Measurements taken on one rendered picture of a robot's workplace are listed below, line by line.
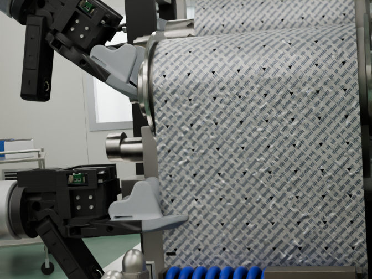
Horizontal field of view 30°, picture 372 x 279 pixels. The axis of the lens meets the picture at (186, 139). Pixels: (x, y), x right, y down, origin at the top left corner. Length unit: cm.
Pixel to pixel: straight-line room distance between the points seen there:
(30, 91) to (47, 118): 609
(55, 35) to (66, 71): 601
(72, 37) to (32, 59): 6
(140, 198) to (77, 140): 610
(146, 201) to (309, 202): 19
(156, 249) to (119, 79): 23
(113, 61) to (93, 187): 18
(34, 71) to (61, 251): 24
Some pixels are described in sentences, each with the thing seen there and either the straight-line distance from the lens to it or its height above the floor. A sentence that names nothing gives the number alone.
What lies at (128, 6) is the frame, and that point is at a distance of 119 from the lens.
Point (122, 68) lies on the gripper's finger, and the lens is 89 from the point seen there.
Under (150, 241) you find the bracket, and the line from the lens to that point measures 93.
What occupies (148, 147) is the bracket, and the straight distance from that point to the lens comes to 90.
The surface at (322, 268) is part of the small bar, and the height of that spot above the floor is 105.
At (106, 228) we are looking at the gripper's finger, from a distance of 81.
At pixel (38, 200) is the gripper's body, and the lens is 87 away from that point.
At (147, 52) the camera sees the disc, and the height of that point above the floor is 129.
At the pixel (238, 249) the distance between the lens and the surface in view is 82.
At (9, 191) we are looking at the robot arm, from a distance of 88.
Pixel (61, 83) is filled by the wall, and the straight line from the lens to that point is 696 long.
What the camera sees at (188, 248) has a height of 106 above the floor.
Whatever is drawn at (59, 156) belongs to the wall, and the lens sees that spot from 700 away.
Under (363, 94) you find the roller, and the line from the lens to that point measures 80.
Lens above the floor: 123
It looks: 3 degrees down
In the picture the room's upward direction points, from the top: 4 degrees counter-clockwise
